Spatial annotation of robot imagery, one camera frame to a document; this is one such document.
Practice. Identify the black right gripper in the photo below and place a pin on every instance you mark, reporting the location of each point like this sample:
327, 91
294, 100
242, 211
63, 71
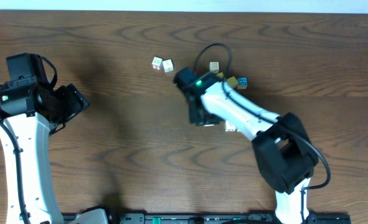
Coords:
194, 118

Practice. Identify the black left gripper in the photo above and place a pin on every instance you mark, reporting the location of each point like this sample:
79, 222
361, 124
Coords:
73, 101

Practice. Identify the white block violin picture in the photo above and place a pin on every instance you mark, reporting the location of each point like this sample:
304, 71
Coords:
229, 127

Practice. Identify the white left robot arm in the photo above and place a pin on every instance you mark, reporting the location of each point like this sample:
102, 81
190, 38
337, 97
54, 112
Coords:
29, 115

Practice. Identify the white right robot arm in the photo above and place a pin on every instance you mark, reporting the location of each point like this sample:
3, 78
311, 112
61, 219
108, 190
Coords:
285, 157

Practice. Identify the yellow block left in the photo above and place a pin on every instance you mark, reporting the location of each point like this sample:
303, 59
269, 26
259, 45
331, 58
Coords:
220, 75

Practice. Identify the yellow block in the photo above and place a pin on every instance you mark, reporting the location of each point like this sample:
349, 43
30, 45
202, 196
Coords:
232, 82
220, 75

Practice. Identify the yellow block right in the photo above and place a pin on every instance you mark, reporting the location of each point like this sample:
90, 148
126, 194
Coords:
232, 82

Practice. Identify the white block letter B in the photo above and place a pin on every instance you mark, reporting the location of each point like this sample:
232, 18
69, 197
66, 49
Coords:
214, 67

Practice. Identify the blue block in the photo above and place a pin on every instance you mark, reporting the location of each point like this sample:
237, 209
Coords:
242, 82

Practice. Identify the white block beside red three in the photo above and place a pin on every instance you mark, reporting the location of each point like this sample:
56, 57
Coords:
168, 65

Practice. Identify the white block red number three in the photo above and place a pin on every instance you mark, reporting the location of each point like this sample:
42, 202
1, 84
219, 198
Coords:
157, 63

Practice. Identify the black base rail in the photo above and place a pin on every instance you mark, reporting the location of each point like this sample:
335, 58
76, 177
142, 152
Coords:
96, 217

